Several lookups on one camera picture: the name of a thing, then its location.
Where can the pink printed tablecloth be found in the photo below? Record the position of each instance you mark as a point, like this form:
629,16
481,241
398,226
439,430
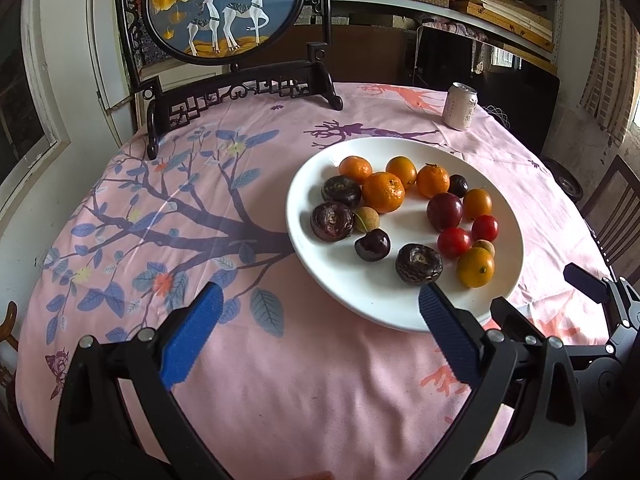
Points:
300,385

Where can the white oval plate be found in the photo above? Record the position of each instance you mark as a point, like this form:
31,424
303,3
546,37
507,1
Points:
380,290

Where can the carved wooden chair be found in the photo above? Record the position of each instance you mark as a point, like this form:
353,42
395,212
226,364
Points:
9,340

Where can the small mandarin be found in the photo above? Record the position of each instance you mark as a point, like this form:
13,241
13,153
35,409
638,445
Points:
355,169
433,180

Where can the tan longan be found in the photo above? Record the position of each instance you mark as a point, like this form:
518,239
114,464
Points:
366,219
484,247

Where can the black wheel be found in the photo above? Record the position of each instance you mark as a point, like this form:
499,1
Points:
565,180

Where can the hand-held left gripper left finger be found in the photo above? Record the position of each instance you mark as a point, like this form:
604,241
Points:
192,332

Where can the dark red cherry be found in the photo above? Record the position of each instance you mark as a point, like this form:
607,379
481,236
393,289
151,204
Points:
372,245

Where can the deer picture table screen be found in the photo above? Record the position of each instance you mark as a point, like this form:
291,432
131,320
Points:
225,5

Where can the large mandarin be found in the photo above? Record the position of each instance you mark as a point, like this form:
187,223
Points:
383,192

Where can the white framed window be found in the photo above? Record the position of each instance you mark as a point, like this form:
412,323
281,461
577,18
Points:
30,110

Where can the large red plum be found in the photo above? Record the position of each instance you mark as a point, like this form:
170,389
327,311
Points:
444,211

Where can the wall shelf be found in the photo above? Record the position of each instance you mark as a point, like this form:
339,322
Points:
450,12

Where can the small oval orange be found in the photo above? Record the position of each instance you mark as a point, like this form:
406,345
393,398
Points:
401,171

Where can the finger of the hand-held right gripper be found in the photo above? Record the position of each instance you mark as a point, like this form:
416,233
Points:
582,280
510,317

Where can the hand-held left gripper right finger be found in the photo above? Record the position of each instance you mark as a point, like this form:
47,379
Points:
447,332

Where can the dark brown water chestnut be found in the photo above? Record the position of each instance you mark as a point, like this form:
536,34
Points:
341,191
331,220
419,264

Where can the brown slatted chair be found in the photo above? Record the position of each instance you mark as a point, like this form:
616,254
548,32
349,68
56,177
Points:
617,210

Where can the smooth orange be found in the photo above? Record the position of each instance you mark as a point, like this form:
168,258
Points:
477,203
475,267

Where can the dark cabinet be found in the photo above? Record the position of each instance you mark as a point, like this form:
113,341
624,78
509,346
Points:
520,100

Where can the white drink can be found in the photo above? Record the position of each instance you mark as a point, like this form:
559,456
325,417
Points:
460,107

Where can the stack of woven boxes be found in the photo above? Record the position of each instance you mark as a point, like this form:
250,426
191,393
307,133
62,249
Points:
500,10

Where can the small dark plum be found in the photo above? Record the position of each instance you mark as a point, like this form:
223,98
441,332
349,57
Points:
458,185

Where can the red tomato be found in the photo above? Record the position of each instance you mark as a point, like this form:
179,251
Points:
454,242
484,228

